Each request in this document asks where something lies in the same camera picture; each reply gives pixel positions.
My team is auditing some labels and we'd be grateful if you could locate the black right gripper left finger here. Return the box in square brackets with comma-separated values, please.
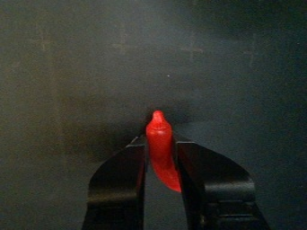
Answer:
[80, 134, 148, 230]

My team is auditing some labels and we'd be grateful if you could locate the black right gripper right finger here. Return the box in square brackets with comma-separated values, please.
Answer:
[171, 134, 271, 230]

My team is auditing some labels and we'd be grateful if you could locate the red toy chile pepper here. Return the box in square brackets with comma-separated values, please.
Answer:
[146, 110, 183, 193]

